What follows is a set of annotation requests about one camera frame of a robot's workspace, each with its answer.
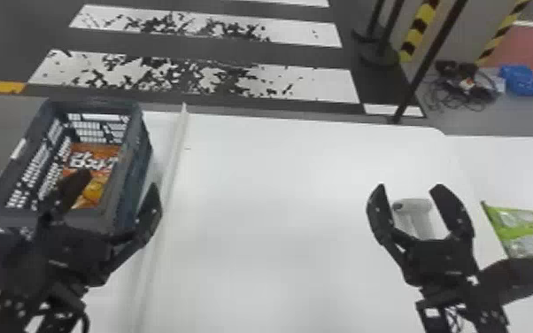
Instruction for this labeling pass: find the white bottle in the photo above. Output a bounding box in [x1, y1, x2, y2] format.
[390, 197, 436, 239]

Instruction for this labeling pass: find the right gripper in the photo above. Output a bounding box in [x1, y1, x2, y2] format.
[366, 182, 481, 289]

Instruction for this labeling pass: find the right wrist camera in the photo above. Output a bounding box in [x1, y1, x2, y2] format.
[476, 255, 533, 307]

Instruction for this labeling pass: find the blue basket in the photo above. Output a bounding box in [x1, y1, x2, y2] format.
[0, 98, 154, 234]

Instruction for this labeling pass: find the blue bag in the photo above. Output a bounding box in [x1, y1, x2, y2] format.
[498, 63, 533, 97]

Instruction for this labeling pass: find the orange snack packet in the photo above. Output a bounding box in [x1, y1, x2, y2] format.
[59, 141, 122, 210]

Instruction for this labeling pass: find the green snack packet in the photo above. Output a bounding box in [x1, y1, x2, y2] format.
[480, 200, 533, 270]

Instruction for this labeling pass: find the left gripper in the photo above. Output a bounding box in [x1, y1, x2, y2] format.
[34, 167, 164, 287]

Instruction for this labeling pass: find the black cable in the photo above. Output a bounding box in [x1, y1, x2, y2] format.
[421, 59, 501, 113]

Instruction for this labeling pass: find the yellow black striped post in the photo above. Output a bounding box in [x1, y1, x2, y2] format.
[398, 0, 442, 65]
[475, 0, 531, 67]

